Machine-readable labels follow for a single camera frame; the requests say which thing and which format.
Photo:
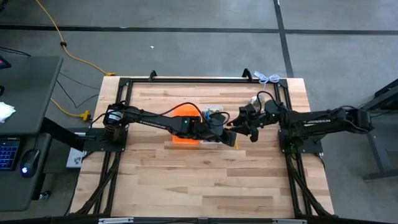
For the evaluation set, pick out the black metal table frame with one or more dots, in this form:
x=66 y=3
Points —
x=186 y=80

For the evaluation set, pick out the silver bracket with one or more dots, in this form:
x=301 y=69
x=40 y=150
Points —
x=115 y=221
x=289 y=221

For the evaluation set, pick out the backlit keyboard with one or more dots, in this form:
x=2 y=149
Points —
x=7 y=154

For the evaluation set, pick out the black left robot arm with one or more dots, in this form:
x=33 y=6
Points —
x=155 y=121

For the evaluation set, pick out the black metal stand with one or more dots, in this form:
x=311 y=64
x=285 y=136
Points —
x=377 y=146

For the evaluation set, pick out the white box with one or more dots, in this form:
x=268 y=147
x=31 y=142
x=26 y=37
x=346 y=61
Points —
x=74 y=160

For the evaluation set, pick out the device with pink light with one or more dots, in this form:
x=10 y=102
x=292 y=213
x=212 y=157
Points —
x=3 y=63

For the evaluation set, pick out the orange translucent box lid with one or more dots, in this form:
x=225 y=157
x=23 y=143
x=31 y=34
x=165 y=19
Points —
x=185 y=109

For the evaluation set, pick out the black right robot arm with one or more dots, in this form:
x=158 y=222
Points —
x=323 y=123

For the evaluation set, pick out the metal cone stand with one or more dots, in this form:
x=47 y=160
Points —
x=257 y=101

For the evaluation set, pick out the clear plastic supply box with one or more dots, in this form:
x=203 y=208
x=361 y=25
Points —
x=214 y=109

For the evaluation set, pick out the black floor tape strip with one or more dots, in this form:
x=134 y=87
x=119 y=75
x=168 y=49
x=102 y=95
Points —
x=283 y=37
x=186 y=30

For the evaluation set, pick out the black computer mouse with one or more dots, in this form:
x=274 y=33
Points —
x=30 y=161

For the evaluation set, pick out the white crumpled tissue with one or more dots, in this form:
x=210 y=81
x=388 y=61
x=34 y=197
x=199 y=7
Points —
x=6 y=112

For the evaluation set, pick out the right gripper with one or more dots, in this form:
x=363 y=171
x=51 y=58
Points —
x=256 y=121

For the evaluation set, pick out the small black caster wheel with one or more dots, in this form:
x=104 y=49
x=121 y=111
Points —
x=46 y=195

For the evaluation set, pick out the dark grey desk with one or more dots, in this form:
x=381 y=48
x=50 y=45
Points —
x=31 y=93

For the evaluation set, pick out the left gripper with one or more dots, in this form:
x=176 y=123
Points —
x=225 y=135

